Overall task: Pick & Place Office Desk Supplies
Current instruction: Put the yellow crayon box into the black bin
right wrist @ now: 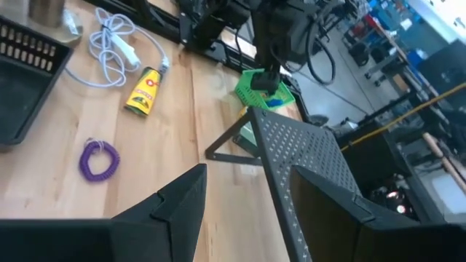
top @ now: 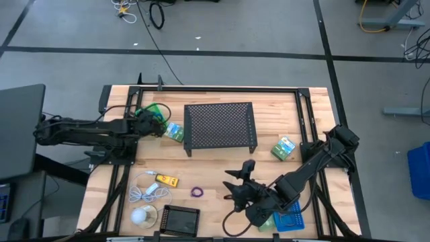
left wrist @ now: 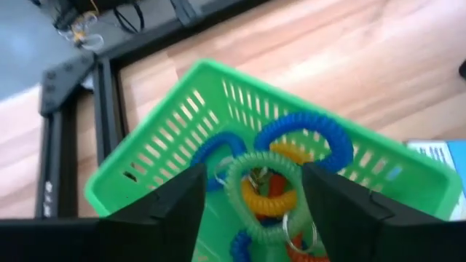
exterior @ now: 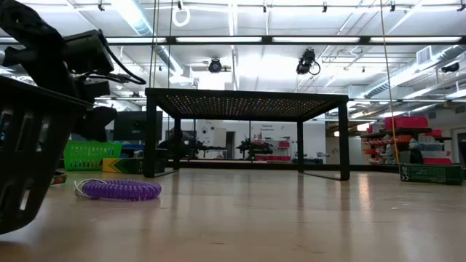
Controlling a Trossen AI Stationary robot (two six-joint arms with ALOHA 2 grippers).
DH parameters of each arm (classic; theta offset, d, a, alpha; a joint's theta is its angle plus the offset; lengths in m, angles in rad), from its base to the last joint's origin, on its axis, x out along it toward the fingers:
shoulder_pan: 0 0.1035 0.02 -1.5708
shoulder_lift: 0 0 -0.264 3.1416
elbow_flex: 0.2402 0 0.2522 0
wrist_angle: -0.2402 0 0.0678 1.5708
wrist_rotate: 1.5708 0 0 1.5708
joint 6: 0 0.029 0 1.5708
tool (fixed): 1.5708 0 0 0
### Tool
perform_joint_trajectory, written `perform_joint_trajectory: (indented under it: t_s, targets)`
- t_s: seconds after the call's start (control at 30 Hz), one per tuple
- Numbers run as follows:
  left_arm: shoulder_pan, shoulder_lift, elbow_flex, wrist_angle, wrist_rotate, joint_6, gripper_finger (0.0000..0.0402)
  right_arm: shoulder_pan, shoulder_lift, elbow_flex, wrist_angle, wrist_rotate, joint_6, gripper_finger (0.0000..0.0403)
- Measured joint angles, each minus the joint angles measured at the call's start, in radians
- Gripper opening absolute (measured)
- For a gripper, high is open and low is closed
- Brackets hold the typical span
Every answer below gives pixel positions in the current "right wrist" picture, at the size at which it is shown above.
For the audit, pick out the purple coil wristband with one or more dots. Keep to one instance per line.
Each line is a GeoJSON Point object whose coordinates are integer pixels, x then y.
{"type": "Point", "coordinates": [85, 169]}

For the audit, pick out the round metal cup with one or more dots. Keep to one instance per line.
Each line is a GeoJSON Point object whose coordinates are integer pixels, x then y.
{"type": "Point", "coordinates": [47, 12]}

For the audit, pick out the small yellow crayon box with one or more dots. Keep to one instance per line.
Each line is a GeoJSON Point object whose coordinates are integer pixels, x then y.
{"type": "Point", "coordinates": [143, 92]}

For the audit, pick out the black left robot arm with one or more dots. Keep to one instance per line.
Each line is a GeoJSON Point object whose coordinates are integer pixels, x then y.
{"type": "Point", "coordinates": [207, 22]}

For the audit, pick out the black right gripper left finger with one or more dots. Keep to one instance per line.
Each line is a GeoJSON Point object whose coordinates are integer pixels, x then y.
{"type": "Point", "coordinates": [109, 240]}

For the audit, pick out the black perforated metal riser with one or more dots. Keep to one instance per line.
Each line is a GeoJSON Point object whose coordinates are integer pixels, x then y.
{"type": "Point", "coordinates": [302, 145]}

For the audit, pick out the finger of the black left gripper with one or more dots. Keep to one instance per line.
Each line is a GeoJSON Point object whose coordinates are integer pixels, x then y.
{"type": "Point", "coordinates": [259, 82]}
{"type": "Point", "coordinates": [272, 82]}

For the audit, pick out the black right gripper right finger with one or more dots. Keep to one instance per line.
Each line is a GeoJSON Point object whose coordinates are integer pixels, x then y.
{"type": "Point", "coordinates": [364, 236]}

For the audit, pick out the black plastic basket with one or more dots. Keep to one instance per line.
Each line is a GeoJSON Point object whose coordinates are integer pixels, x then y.
{"type": "Point", "coordinates": [22, 91]}

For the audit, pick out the green plastic basket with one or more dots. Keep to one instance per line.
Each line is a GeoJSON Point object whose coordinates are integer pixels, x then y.
{"type": "Point", "coordinates": [251, 92]}

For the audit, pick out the wooden pole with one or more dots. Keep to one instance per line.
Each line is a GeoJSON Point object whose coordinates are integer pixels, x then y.
{"type": "Point", "coordinates": [444, 160]}

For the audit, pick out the black side monitor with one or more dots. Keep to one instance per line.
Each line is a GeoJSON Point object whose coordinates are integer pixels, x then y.
{"type": "Point", "coordinates": [444, 72]}

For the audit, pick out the black metal table frame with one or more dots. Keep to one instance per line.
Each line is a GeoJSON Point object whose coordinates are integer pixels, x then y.
{"type": "Point", "coordinates": [160, 20]}

